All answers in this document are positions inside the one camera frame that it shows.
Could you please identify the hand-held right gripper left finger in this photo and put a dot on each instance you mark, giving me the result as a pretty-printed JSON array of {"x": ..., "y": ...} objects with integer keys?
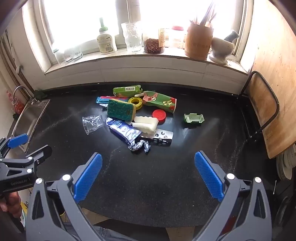
[{"x": 89, "y": 178}]

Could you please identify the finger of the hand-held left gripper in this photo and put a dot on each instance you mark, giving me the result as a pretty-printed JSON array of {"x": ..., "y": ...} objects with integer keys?
[
  {"x": 34, "y": 157},
  {"x": 18, "y": 139}
]

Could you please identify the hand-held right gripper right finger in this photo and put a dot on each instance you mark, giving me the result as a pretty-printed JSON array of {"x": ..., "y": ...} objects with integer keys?
[{"x": 208, "y": 176}]

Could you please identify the clear plastic cup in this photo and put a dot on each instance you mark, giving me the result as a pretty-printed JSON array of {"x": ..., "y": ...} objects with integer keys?
[{"x": 92, "y": 124}]

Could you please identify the perforated metal plate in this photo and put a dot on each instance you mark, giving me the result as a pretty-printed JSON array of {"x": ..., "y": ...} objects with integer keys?
[{"x": 163, "y": 138}]

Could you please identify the foil wrapper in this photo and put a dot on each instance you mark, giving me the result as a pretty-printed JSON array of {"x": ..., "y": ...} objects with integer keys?
[{"x": 138, "y": 146}]

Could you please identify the blue white tube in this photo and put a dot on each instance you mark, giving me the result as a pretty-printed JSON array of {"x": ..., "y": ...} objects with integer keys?
[{"x": 123, "y": 129}]

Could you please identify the green yellow sponge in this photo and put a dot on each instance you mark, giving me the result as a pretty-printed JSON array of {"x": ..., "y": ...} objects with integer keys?
[{"x": 120, "y": 110}]

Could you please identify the white foam piece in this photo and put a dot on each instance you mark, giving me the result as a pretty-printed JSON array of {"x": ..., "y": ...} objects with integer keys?
[{"x": 145, "y": 124}]

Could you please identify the cartoon printed paper cup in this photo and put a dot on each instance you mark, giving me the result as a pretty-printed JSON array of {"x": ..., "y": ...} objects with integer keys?
[{"x": 161, "y": 102}]

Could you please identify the person's left hand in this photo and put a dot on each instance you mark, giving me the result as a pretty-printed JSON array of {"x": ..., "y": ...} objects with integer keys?
[{"x": 15, "y": 205}]

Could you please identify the steel sink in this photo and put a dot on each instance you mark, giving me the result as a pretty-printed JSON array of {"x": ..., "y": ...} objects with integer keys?
[{"x": 27, "y": 118}]

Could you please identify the red printed packet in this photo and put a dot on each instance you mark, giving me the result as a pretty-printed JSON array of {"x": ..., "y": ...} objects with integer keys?
[{"x": 15, "y": 102}]

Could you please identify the steel faucet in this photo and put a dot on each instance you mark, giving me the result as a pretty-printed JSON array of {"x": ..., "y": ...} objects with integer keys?
[{"x": 19, "y": 89}]

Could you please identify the red round lid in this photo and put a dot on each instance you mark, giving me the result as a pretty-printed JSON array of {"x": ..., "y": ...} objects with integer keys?
[{"x": 159, "y": 115}]

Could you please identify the stack of white plates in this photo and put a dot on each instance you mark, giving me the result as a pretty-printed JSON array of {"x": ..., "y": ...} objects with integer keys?
[{"x": 286, "y": 164}]

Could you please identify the blue pink snack wrapper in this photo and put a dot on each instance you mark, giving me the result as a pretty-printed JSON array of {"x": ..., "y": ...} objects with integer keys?
[{"x": 104, "y": 100}]

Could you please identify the small clear glass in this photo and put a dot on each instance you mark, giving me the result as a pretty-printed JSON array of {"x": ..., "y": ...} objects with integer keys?
[
  {"x": 69, "y": 56},
  {"x": 78, "y": 54},
  {"x": 59, "y": 56}
]

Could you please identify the green carton with barcode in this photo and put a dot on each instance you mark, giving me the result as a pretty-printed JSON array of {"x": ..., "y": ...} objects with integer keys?
[{"x": 126, "y": 91}]

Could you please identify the small white stick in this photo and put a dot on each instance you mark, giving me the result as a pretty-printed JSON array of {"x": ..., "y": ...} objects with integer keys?
[{"x": 139, "y": 95}]

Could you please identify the black metal rack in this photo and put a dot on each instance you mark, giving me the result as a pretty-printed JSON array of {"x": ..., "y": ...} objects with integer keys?
[{"x": 275, "y": 102}]

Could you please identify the white stone mortar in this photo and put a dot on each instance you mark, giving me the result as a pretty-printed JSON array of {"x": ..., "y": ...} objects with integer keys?
[{"x": 220, "y": 49}]

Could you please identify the wooden folding chair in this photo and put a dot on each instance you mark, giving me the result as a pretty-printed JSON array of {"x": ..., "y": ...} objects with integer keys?
[{"x": 277, "y": 69}]

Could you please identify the white bottle green cap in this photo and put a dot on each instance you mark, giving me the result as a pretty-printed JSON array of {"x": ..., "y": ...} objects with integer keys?
[{"x": 106, "y": 41}]

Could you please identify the wooden utensil holder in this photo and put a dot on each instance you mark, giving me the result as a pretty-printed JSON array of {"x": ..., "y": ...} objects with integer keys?
[{"x": 198, "y": 41}]

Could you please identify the white stone pestle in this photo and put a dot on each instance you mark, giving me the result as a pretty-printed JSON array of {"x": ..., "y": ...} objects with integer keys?
[{"x": 232, "y": 37}]

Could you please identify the glass jar of red spice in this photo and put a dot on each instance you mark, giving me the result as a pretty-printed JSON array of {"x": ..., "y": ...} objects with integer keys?
[{"x": 153, "y": 45}]

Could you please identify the plastic jar red lid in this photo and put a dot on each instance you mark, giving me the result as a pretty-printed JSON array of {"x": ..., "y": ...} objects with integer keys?
[{"x": 177, "y": 37}]

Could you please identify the tall clear glass tumbler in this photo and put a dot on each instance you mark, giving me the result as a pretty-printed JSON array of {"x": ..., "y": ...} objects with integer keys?
[{"x": 133, "y": 37}]

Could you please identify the bundle of wooden utensils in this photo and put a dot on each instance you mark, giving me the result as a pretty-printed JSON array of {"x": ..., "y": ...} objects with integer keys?
[{"x": 207, "y": 16}]

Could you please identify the white window frame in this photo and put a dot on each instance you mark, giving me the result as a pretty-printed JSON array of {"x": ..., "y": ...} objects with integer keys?
[{"x": 129, "y": 59}]

